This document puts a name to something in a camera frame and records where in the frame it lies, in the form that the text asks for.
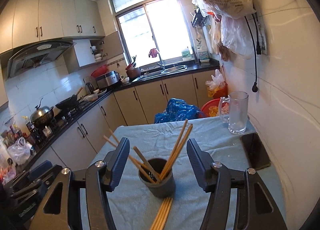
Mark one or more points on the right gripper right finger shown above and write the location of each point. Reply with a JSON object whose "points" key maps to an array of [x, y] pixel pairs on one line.
{"points": [[201, 164]]}

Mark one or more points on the range hood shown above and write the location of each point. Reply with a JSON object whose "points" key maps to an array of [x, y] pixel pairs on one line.
{"points": [[35, 55]]}

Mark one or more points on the silver rice cooker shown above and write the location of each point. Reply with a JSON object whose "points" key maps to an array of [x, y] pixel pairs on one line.
{"points": [[107, 79]]}

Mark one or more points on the black wok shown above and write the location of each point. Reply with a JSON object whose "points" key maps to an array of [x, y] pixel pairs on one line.
{"points": [[69, 102]]}

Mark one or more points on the clear glass mug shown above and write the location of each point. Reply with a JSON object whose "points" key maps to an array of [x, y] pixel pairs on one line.
{"points": [[233, 111]]}

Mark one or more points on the steel pot with lid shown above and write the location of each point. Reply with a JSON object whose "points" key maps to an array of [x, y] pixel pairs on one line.
{"points": [[42, 115]]}

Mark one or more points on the blue plastic bag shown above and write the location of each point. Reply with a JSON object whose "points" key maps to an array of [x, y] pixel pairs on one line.
{"points": [[177, 110]]}

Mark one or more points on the sink faucet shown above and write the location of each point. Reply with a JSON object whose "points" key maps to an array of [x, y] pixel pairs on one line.
{"points": [[154, 53]]}

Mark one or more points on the red bin with bags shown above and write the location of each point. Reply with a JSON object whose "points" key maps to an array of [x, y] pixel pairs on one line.
{"points": [[217, 86]]}

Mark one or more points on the lower kitchen cabinets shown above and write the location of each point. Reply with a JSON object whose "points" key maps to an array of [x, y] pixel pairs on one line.
{"points": [[79, 141]]}

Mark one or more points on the dark chopstick holder cup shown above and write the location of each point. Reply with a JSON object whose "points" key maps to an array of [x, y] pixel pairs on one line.
{"points": [[164, 189]]}

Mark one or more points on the upper kitchen cabinets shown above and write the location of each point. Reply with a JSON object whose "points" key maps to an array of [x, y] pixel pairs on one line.
{"points": [[28, 21]]}

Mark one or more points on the red plastic basin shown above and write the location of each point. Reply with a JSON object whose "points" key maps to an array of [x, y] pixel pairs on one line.
{"points": [[210, 109]]}

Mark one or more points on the light blue table towel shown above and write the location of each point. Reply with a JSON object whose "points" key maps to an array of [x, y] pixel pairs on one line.
{"points": [[132, 204]]}

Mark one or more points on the black smartphone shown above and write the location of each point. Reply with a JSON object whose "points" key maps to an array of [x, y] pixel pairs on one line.
{"points": [[256, 153]]}

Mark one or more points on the white hanging plastic bag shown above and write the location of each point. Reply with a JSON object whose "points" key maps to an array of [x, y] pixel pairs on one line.
{"points": [[233, 34]]}

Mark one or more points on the kitchen cabinets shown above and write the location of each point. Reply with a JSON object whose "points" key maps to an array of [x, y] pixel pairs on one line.
{"points": [[79, 141], [28, 21]]}

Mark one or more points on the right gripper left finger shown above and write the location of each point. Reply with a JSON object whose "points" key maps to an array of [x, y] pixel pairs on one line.
{"points": [[115, 162]]}

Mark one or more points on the kitchen window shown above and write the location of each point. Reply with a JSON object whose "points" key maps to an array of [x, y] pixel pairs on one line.
{"points": [[147, 24]]}

